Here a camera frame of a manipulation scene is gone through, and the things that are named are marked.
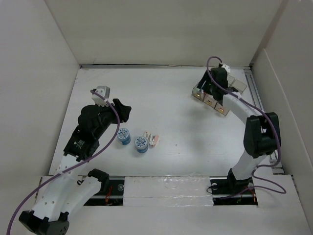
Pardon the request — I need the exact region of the pink mini stapler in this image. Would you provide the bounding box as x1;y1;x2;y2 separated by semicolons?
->
149;134;159;147

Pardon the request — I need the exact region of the front black mounting rail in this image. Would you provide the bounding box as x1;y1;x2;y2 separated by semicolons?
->
85;177;258;206

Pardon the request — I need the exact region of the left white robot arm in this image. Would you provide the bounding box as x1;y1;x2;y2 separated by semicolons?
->
19;99;131;235

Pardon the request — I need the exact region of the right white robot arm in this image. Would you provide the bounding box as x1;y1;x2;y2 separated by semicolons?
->
197;65;281;198

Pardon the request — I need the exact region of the right blue slime jar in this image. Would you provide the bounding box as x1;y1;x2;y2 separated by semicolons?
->
134;136;148;153

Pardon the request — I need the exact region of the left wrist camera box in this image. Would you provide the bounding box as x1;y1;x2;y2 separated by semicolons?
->
91;86;110;107

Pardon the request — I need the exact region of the clear organizer bin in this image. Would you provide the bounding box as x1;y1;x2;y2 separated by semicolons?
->
191;84;205;101
204;75;236;108
215;76;247;116

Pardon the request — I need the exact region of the middle clear organizer bin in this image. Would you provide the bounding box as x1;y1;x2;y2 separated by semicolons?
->
204;75;236;108

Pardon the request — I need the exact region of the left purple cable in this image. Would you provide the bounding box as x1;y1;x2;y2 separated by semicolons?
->
7;89;121;235

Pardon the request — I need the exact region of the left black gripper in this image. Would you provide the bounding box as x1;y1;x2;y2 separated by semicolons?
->
94;98;130;138

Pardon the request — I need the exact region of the right clear organizer bin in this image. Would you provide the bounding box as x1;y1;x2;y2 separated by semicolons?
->
215;76;247;116

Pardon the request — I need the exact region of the aluminium rail back edge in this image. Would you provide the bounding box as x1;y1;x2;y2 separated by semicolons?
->
80;63;254;69

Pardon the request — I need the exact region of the left blue slime jar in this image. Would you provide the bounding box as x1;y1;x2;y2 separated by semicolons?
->
116;128;131;145

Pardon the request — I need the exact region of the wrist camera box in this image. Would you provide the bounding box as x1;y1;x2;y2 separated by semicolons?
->
219;63;231;74
91;86;110;107

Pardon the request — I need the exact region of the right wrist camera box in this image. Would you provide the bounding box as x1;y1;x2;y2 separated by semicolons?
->
219;63;231;74

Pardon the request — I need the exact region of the white staple box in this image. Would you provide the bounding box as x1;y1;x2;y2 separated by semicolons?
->
143;131;151;141

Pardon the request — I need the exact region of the blue slime jar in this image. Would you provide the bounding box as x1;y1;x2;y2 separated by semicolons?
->
134;136;148;153
116;128;131;145

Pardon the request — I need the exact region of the left clear organizer bin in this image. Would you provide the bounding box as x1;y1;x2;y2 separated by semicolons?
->
191;84;205;101

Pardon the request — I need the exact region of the yellow highlighter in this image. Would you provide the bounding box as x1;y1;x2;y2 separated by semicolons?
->
200;82;206;94

